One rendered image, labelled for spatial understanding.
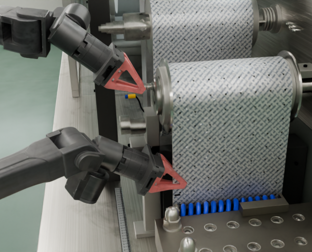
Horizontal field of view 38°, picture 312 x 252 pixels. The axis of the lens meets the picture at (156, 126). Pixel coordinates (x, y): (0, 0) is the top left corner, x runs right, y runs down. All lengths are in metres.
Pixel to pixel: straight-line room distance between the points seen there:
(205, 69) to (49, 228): 0.55
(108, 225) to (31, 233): 1.57
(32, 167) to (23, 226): 1.97
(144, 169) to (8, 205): 2.13
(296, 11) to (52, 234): 0.76
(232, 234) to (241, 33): 0.47
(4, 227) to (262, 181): 2.00
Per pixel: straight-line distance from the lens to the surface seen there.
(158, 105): 0.88
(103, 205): 1.21
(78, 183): 0.87
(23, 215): 2.84
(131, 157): 0.87
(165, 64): 0.87
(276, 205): 0.95
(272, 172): 0.98
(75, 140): 0.81
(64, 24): 0.86
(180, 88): 0.86
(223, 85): 0.87
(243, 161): 0.95
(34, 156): 0.79
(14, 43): 0.90
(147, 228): 1.09
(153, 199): 1.04
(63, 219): 1.18
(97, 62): 0.87
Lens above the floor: 1.58
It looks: 25 degrees down
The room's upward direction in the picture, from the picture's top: 1 degrees counter-clockwise
